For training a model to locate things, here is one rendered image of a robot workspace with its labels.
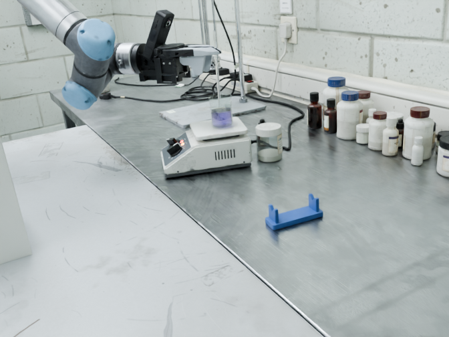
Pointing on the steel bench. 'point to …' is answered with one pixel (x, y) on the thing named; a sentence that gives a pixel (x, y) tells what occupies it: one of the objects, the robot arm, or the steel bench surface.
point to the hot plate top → (201, 133)
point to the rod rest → (274, 220)
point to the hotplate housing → (211, 155)
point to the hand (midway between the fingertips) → (214, 49)
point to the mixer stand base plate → (189, 114)
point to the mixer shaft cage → (208, 29)
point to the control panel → (180, 152)
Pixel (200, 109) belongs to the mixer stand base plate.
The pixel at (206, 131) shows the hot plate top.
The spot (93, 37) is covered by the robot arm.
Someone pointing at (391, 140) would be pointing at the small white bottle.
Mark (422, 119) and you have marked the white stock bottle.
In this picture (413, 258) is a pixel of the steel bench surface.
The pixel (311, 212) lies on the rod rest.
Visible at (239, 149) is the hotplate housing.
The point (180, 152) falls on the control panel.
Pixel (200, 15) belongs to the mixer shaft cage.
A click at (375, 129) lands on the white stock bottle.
